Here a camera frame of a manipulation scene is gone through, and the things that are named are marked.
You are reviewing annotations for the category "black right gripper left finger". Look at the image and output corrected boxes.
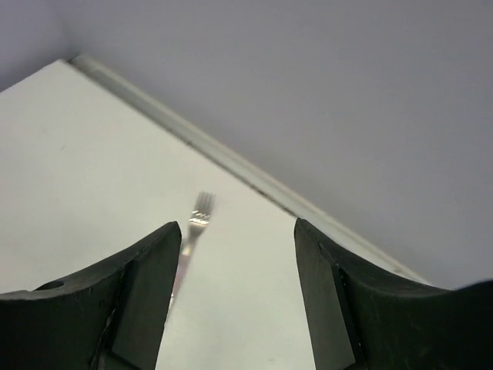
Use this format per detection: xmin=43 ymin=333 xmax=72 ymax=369
xmin=1 ymin=221 xmax=181 ymax=369

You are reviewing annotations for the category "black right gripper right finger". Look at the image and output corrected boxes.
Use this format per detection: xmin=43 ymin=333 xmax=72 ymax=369
xmin=294 ymin=219 xmax=492 ymax=369

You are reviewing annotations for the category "silver fork pink handle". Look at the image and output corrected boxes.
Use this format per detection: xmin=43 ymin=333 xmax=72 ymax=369
xmin=166 ymin=192 xmax=215 ymax=319

